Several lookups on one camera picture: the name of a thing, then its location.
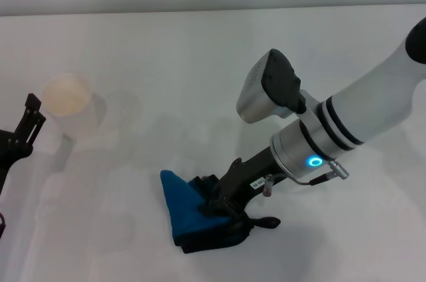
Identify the blue rag with black edge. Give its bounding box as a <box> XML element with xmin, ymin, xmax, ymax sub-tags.
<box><xmin>159</xmin><ymin>169</ymin><xmax>282</xmax><ymax>255</ymax></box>

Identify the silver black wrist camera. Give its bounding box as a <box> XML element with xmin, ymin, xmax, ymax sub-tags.
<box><xmin>236</xmin><ymin>48</ymin><xmax>309</xmax><ymax>124</ymax></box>

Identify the thin grey cable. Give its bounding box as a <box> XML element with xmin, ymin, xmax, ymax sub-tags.
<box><xmin>288</xmin><ymin>158</ymin><xmax>344</xmax><ymax>187</ymax></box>

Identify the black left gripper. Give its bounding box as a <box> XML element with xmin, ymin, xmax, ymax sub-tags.
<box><xmin>0</xmin><ymin>93</ymin><xmax>47</xmax><ymax>196</ymax></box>

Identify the white paper cup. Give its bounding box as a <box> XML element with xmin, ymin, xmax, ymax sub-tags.
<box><xmin>41</xmin><ymin>73</ymin><xmax>103</xmax><ymax>138</ymax></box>

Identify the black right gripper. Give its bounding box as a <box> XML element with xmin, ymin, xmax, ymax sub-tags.
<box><xmin>195</xmin><ymin>146</ymin><xmax>288</xmax><ymax>220</ymax></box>

